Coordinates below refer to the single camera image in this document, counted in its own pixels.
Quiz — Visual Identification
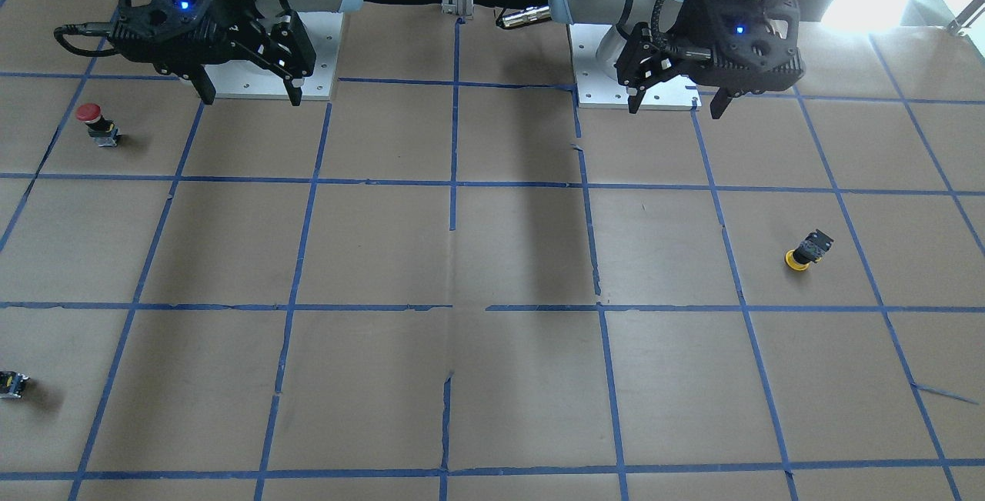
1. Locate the red push button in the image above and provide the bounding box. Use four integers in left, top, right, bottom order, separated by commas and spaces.
75, 102, 119, 148

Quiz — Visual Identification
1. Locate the yellow push button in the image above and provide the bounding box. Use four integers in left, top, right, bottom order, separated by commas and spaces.
784, 229, 833, 271

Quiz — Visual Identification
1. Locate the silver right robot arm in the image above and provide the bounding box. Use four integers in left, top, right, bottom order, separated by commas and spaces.
102, 0, 363, 105

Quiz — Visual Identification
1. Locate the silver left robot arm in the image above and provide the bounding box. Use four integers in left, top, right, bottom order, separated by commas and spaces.
496, 0, 805, 119

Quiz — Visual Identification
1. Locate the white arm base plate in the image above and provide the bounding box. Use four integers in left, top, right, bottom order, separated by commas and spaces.
204, 12, 345, 101
569, 24, 703, 112

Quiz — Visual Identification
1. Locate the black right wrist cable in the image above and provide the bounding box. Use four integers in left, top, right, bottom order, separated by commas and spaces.
53, 22, 118, 58

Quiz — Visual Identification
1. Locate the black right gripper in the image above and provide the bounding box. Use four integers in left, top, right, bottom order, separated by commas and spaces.
109, 0, 316, 107

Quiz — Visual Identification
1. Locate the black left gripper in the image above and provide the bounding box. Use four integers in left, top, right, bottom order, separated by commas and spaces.
615, 0, 805, 120

